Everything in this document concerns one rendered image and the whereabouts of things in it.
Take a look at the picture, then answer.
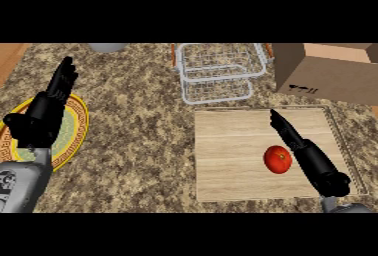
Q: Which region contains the white wire tiered basket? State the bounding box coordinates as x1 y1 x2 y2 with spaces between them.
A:
169 43 274 106

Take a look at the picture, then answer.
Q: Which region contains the yellow patterned plate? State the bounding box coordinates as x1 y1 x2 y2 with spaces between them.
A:
0 93 91 173

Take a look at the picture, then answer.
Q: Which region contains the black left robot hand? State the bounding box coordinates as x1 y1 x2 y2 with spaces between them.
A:
1 56 79 150

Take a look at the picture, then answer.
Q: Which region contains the grey round container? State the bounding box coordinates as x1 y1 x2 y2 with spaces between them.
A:
87 43 129 54

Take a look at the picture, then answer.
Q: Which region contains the pale wooden tray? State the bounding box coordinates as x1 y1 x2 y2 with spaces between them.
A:
193 105 370 203

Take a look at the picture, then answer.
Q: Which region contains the brown cardboard box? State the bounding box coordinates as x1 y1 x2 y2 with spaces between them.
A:
270 43 378 107

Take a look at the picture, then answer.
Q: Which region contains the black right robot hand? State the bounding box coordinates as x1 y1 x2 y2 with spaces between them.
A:
267 108 352 198

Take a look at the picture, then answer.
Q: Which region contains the red tomato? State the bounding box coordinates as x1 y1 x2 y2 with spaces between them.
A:
262 145 293 175

